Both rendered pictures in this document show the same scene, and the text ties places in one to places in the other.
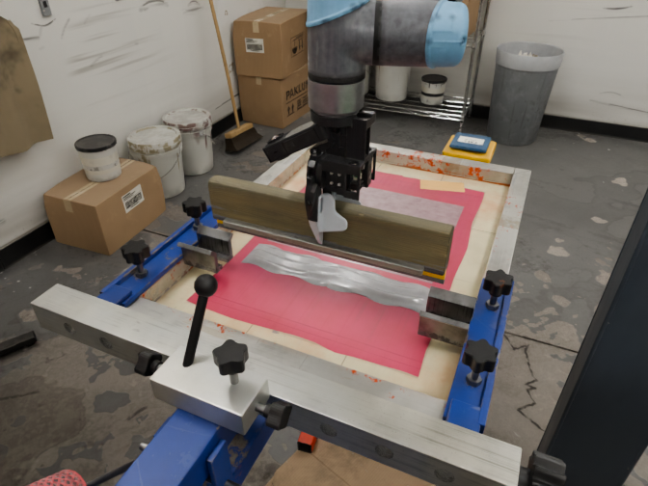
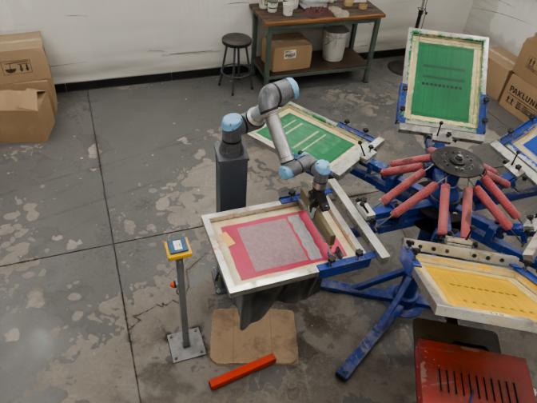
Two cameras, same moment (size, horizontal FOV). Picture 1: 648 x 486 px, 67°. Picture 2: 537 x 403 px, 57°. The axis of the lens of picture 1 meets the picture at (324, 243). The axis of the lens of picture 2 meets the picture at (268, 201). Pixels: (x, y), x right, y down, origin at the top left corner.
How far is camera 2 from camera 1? 295 cm
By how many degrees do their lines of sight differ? 94
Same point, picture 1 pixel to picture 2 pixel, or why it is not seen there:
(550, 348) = (128, 306)
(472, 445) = (333, 184)
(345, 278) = (304, 232)
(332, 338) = not seen: hidden behind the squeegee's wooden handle
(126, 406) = not seen: outside the picture
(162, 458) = (378, 210)
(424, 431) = (337, 189)
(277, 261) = (314, 249)
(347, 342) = not seen: hidden behind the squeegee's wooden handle
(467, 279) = (276, 213)
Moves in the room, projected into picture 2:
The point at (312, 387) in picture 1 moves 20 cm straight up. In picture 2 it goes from (347, 203) to (353, 177)
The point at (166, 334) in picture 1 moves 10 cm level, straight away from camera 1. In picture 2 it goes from (365, 228) to (360, 240)
